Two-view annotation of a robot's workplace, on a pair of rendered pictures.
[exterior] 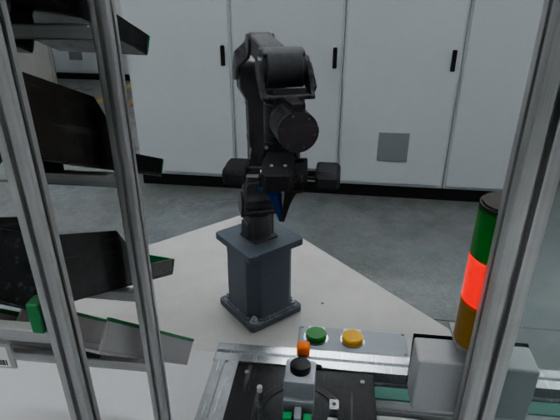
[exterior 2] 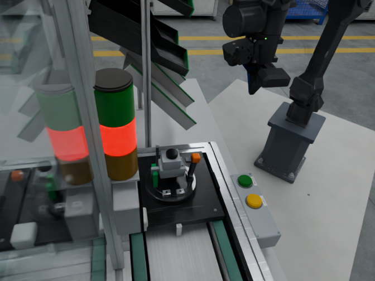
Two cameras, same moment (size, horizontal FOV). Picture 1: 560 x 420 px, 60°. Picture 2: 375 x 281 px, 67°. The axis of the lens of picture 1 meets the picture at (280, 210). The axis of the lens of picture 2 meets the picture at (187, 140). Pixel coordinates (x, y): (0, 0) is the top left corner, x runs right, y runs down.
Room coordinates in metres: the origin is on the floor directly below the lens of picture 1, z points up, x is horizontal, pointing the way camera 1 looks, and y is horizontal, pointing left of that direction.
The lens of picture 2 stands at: (0.37, -0.51, 1.59)
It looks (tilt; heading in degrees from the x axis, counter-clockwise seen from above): 42 degrees down; 67
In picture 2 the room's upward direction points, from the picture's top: 6 degrees clockwise
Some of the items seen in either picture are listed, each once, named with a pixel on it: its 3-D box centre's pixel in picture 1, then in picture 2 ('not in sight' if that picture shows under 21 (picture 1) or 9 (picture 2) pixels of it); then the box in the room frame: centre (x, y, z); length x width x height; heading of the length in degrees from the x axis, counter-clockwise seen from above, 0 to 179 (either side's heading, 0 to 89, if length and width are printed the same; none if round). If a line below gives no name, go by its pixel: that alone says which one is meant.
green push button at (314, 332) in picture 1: (316, 337); (244, 182); (0.74, -0.07, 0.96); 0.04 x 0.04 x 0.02
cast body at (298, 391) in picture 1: (299, 387); (167, 162); (0.52, -0.03, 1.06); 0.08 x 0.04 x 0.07; 173
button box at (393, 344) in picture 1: (351, 352); (251, 208); (0.74, -0.14, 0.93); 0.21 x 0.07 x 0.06; 83
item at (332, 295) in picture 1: (243, 319); (265, 159); (0.94, 0.09, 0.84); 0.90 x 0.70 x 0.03; 37
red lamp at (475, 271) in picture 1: (492, 278); (116, 130); (0.39, -0.20, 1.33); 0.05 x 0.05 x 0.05
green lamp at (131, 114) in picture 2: (502, 232); (113, 100); (0.39, -0.20, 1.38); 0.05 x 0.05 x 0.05
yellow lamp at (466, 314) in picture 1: (482, 320); (120, 156); (0.39, -0.20, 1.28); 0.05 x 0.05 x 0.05
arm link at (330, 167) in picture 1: (282, 157); (262, 49); (0.74, 0.00, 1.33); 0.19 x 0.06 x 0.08; 83
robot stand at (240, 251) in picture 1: (259, 272); (288, 142); (0.97, 0.05, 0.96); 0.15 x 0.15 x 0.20; 37
